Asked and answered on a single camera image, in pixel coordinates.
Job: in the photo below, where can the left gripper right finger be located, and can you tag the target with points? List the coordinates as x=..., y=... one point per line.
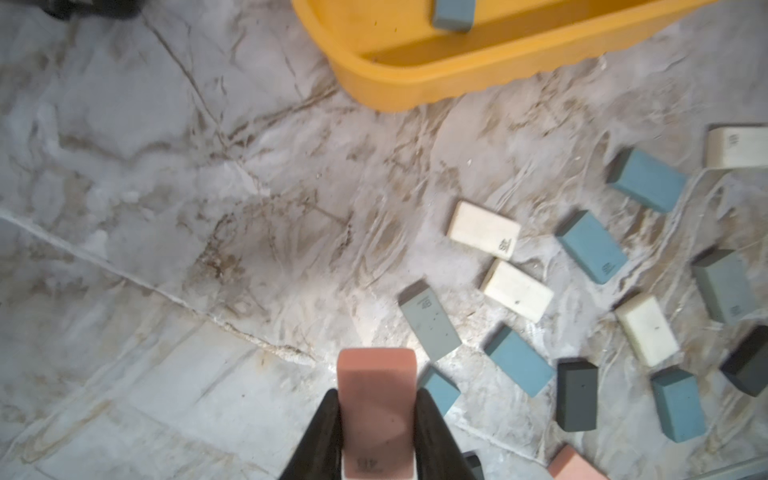
x=438, y=456

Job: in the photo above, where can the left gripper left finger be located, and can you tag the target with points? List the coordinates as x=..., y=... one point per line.
x=318, y=455

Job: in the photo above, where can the pink eraser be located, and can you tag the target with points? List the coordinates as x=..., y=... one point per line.
x=377, y=392
x=568, y=464

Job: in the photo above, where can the grey eraser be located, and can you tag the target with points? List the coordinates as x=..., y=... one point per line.
x=721, y=277
x=428, y=320

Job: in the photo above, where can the white eraser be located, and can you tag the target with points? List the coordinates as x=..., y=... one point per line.
x=483, y=230
x=647, y=329
x=516, y=290
x=736, y=147

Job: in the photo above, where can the black eraser bottom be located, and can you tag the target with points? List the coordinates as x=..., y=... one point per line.
x=474, y=465

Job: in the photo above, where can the black eraser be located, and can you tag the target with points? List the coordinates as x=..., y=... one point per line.
x=577, y=396
x=746, y=367
x=474, y=465

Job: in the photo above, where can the teal eraser middle low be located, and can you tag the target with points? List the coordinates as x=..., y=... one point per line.
x=519, y=361

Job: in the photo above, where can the pink eraser bottom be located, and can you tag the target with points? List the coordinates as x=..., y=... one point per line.
x=568, y=464

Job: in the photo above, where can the black eraser middle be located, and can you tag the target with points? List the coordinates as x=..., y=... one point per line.
x=577, y=396

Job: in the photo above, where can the white eraser top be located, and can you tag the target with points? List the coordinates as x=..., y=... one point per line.
x=483, y=230

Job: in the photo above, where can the black eraser right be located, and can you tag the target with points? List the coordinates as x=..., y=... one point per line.
x=746, y=367

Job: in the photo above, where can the yellow storage box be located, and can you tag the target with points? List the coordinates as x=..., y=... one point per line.
x=388, y=56

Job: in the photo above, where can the black flat case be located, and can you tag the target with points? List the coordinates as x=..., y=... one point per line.
x=111, y=9

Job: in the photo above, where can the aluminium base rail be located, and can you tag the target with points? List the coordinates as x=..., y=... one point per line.
x=755, y=468

